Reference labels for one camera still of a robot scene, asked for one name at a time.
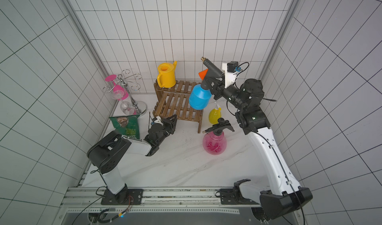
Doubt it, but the brown wooden slatted shelf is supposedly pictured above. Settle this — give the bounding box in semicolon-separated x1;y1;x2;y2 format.
153;80;204;133

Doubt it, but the green chips bag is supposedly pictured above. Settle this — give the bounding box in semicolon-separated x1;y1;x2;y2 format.
109;115;140;140

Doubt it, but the yellow trigger spray bottle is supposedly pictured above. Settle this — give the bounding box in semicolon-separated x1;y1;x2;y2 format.
209;102;221;125

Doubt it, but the aluminium mounting rail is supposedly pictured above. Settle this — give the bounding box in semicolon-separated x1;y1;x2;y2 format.
53;186;272;225

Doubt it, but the chrome wine glass rack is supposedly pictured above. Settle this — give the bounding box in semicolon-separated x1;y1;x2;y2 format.
117;69;148;116

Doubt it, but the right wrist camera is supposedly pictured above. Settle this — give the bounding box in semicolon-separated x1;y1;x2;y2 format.
222;61;241;88

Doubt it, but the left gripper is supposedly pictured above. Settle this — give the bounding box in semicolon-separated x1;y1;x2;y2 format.
157;115;178;145

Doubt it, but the pink pump spray bottle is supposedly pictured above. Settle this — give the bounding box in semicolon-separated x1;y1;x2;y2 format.
203;118;234;155

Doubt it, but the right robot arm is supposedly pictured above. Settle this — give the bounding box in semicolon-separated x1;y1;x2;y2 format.
203;77;313;219

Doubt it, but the blue pump spray bottle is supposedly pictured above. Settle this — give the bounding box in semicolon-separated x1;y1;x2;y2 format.
189;57;225;110

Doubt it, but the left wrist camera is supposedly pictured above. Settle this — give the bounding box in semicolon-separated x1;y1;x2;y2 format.
151;116;163;126

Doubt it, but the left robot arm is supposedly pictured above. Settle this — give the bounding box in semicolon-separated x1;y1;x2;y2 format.
87;115;178;206

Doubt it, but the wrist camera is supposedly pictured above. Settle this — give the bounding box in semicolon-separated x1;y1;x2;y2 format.
222;61;241;88
151;116;163;126

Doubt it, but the yellow plastic watering can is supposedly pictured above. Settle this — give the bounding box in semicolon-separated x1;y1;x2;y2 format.
157;61;177;88

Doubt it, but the clear wine glass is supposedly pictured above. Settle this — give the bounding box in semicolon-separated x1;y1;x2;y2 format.
120;100;136;116

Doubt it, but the pink wine glass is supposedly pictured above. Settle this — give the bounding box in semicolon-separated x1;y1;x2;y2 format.
103;75;129;101

